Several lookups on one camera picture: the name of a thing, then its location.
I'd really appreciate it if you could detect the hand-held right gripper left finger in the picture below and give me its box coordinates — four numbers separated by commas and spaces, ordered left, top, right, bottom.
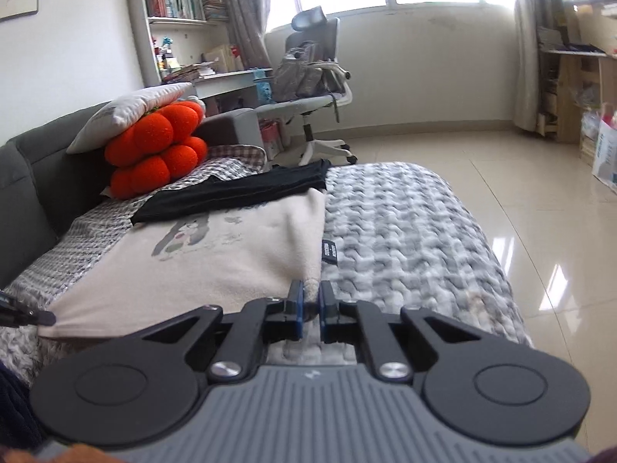
140, 280, 305, 383

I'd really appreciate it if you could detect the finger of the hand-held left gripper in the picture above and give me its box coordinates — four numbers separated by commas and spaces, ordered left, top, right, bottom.
0, 291, 57, 328

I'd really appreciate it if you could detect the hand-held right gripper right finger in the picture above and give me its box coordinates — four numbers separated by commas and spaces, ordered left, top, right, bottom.
318, 281, 483, 382

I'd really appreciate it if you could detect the beige printed sweatshirt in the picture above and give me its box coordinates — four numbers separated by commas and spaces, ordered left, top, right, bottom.
37, 186, 340, 339

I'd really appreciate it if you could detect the black garment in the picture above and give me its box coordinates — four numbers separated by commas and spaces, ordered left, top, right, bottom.
130, 158, 334, 226

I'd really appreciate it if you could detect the person's dark clothing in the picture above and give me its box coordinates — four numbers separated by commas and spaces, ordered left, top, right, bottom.
0, 358, 47, 450

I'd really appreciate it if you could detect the grey checked quilt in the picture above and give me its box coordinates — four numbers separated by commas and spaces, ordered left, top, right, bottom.
0, 144, 534, 387

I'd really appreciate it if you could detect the grey sofa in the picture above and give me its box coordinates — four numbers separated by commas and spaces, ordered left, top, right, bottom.
0, 100, 267, 291

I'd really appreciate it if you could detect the orange pumpkin cushion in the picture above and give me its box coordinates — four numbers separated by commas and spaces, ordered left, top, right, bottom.
109, 135, 210, 200
103, 99, 206, 168

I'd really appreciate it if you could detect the white office chair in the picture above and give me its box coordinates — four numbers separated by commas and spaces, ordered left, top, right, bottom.
255, 5, 359, 168

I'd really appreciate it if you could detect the blue patterned bag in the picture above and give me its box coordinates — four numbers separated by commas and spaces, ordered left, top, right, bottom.
253, 69, 276, 108

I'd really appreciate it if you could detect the white pillow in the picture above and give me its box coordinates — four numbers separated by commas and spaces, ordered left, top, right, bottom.
66, 81, 194, 156

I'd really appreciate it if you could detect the grey jacket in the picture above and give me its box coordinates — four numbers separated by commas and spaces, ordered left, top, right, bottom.
271, 42, 334, 103

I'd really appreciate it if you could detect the pile of books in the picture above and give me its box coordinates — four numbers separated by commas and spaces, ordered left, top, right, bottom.
160, 59, 221, 84

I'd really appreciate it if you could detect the white and blue paper bag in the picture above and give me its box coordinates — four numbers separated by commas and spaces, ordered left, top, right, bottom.
591, 117, 617, 194

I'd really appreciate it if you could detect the white bookshelf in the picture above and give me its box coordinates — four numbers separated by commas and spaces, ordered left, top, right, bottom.
136, 0, 231, 84

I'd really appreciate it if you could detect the wooden shelf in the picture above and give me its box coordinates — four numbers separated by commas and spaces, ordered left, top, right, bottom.
536, 0, 617, 156

